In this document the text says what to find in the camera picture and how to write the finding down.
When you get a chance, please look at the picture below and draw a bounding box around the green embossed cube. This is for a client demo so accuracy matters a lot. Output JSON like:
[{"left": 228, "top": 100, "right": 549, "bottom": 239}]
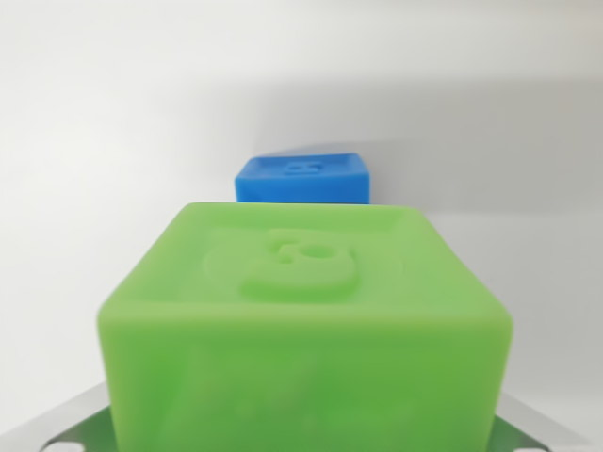
[{"left": 95, "top": 201, "right": 514, "bottom": 452}]

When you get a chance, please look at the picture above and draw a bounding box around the blue embossed cube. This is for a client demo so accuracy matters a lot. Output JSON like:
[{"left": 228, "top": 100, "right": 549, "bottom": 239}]
[{"left": 234, "top": 151, "right": 372, "bottom": 206}]

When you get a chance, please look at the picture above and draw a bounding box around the gripper left finger with black rubber pad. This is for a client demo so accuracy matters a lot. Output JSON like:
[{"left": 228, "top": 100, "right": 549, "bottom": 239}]
[{"left": 0, "top": 381, "right": 117, "bottom": 452}]

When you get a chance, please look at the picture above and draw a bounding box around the gripper right finger with black rubber pad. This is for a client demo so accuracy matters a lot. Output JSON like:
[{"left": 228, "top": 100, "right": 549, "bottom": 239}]
[{"left": 489, "top": 392, "right": 603, "bottom": 452}]

